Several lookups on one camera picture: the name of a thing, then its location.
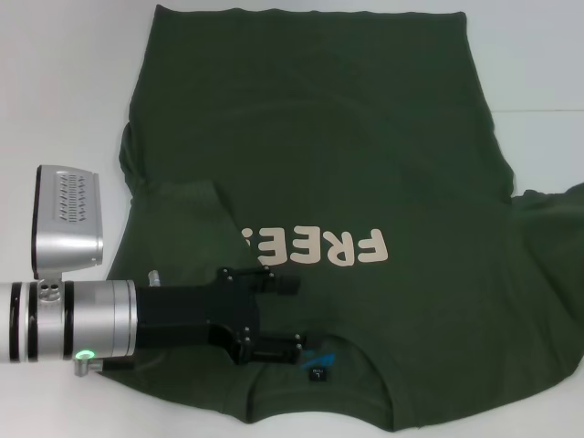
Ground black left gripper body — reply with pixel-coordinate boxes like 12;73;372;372
134;266;264;367

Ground dark green FREE t-shirt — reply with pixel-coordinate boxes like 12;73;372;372
98;3;584;438

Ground left arm cable with plug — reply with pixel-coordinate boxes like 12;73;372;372
72;358;137;378

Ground silver vented wrist camera box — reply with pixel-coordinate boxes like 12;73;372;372
34;163;105;280

